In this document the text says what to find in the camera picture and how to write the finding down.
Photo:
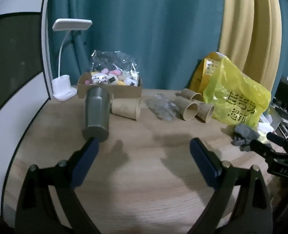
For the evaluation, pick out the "yellow curtain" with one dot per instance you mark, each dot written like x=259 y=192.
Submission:
x=246 y=24

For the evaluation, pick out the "white desk lamp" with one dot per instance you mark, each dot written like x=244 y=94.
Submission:
x=62 y=85

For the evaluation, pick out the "yellow plastic bag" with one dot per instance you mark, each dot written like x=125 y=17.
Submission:
x=234 y=90

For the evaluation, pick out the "brown cardboard box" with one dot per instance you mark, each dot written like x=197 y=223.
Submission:
x=119 y=92

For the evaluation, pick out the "grey crumpled cloth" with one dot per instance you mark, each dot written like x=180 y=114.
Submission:
x=246 y=132

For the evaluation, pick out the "orange paper packet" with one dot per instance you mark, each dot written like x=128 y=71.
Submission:
x=202 y=75

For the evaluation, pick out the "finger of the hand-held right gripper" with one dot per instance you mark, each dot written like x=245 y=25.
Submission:
x=263 y=148
x=280 y=140

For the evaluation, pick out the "crumpled clear plastic bag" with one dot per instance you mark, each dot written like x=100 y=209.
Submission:
x=162 y=107

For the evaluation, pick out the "white papers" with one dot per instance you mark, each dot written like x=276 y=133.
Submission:
x=268 y=125

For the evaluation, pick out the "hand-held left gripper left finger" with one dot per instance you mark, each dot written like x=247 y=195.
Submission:
x=85 y=160

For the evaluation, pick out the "clear bag of plush toys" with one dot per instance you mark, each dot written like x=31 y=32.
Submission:
x=114 y=70

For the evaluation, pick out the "teal curtain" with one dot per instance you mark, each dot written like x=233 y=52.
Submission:
x=146 y=29

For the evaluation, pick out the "wide brown paper cup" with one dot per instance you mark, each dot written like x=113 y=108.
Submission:
x=125 y=108

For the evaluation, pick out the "grey metal cup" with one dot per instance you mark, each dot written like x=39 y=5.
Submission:
x=96 y=113

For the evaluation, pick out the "brown cardboard tube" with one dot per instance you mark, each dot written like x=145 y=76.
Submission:
x=205 y=112
x=191 y=95
x=186 y=108

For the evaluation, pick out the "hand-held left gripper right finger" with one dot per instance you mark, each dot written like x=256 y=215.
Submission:
x=205 y=160

